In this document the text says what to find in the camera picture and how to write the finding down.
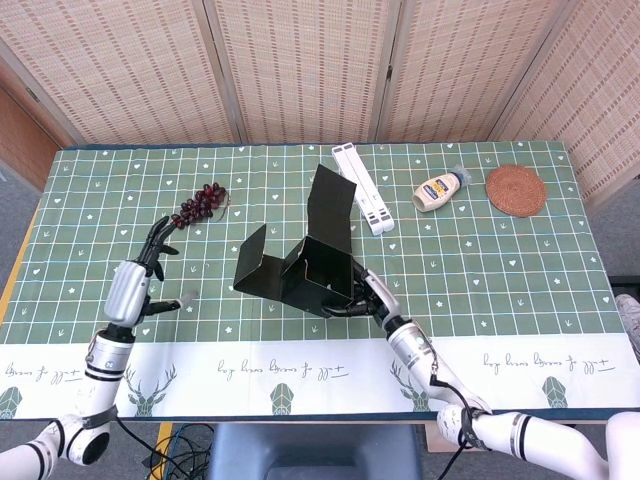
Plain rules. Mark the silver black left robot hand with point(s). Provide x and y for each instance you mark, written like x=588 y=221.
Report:
x=125 y=292

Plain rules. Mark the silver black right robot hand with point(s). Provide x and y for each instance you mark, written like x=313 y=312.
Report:
x=382 y=300

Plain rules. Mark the black folding cardboard box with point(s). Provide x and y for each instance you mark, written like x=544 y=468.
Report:
x=330 y=205

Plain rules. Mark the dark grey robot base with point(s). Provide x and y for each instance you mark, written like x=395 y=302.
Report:
x=315 y=450

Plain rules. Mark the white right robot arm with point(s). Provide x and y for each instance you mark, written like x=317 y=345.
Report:
x=415 y=350

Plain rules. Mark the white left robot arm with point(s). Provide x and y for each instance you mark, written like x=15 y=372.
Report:
x=105 y=370

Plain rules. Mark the white folding stand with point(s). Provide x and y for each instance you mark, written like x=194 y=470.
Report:
x=367 y=192

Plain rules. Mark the dark red grape bunch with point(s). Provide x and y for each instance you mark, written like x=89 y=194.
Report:
x=197 y=205

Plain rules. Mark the green grid tablecloth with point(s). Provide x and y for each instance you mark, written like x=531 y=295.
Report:
x=125 y=175

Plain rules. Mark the mayonnaise squeeze bottle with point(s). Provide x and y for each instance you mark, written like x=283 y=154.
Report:
x=435 y=192

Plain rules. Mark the round woven brown coaster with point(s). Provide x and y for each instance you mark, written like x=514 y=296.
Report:
x=516 y=191

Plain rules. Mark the orange brown wooden door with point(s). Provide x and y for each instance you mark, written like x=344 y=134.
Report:
x=20 y=145

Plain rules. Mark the grey white shoe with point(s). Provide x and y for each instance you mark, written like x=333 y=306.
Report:
x=631 y=312

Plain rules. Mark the bamboo folding screen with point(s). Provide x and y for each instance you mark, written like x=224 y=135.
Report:
x=300 y=65

